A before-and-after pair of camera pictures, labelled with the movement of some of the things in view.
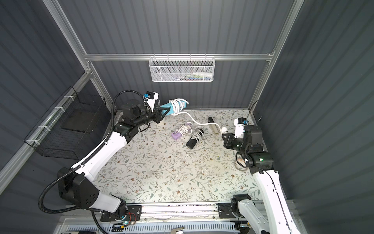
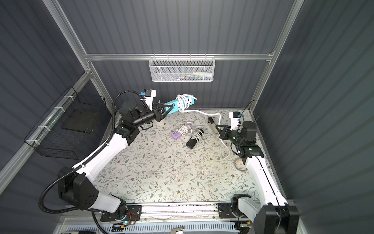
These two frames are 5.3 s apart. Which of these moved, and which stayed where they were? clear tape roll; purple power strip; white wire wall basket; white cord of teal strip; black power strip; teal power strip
Moved: teal power strip; white cord of teal strip
Stayed: white wire wall basket; black power strip; clear tape roll; purple power strip
